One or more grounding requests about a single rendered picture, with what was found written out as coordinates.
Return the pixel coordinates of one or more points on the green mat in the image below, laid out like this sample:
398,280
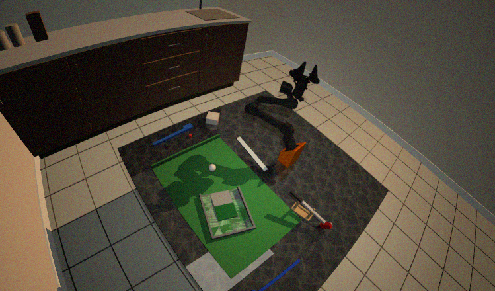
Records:
187,176

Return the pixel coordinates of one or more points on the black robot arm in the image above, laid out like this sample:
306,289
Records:
285,128

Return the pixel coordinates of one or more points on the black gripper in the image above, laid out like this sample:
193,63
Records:
303,80

